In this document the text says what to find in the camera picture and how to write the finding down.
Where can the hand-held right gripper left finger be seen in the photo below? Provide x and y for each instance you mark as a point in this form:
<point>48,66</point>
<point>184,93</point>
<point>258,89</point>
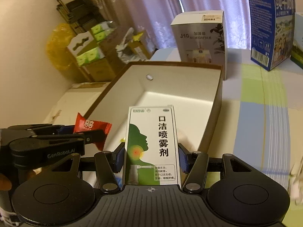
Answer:
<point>119,157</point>

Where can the yellow plastic bag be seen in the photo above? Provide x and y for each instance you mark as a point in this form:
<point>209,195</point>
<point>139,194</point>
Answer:
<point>56,49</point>

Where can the white low cabinet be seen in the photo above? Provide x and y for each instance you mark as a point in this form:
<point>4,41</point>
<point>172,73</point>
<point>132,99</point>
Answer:
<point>71,101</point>

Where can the blue milk carton box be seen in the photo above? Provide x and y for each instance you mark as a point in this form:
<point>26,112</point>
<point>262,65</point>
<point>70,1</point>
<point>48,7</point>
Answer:
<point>260,28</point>

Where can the cardboard box of tissue packs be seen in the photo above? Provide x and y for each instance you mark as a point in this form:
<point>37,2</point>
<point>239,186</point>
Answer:
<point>87,56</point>

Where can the plaid tablecloth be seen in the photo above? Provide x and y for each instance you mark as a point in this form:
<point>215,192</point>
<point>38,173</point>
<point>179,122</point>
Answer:
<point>260,123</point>

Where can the white humidifier box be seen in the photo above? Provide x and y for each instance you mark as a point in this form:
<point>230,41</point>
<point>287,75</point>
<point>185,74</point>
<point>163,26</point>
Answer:
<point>201,42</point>

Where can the lilac sheer curtain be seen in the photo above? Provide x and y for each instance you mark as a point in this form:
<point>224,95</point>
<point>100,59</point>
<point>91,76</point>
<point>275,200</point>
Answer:
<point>153,4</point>

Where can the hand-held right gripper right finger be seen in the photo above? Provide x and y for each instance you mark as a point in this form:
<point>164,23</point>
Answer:
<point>182,157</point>

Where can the black folding step ladder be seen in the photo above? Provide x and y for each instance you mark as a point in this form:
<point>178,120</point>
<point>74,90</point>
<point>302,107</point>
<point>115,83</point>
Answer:
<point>80,11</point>

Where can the green and white milk box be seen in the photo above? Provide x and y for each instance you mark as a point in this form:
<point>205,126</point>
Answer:
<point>298,40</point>

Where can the red candy wrapper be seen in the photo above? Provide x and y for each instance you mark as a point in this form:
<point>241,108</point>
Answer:
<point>85,124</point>

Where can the green and white medicine box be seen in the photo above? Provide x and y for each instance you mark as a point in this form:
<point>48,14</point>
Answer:
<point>151,146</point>

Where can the person's left hand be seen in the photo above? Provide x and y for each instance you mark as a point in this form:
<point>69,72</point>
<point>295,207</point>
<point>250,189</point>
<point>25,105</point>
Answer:
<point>4,182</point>

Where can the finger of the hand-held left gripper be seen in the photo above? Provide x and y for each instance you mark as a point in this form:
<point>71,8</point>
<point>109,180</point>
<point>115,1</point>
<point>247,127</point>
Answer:
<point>65,129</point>
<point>94,138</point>

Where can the brown drawer with white inside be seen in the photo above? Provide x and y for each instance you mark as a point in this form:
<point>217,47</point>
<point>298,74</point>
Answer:
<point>165,87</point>

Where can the open cardboard box with bag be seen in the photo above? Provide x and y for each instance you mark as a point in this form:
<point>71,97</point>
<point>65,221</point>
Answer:
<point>137,47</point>

